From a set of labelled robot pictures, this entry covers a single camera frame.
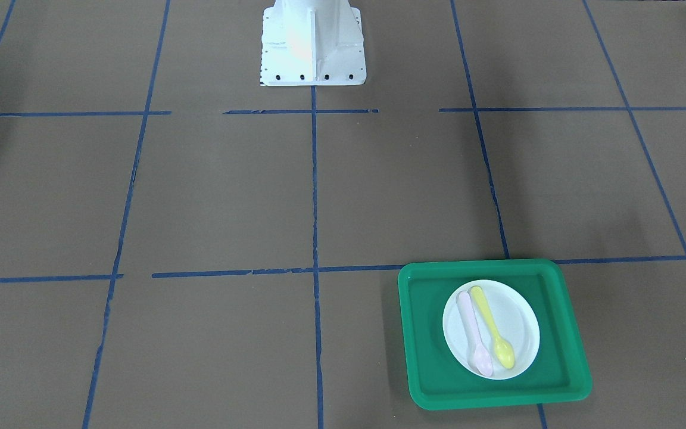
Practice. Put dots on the green plastic tray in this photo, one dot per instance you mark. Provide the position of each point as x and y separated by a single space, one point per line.
560 372

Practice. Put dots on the yellow plastic spoon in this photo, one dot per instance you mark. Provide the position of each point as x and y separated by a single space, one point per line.
502 348

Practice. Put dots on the pink plastic spoon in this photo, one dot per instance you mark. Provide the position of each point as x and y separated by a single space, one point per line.
478 356

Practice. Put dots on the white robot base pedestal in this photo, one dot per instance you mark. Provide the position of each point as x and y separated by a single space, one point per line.
312 43

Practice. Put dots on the white round plate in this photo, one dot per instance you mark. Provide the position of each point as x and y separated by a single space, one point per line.
515 322

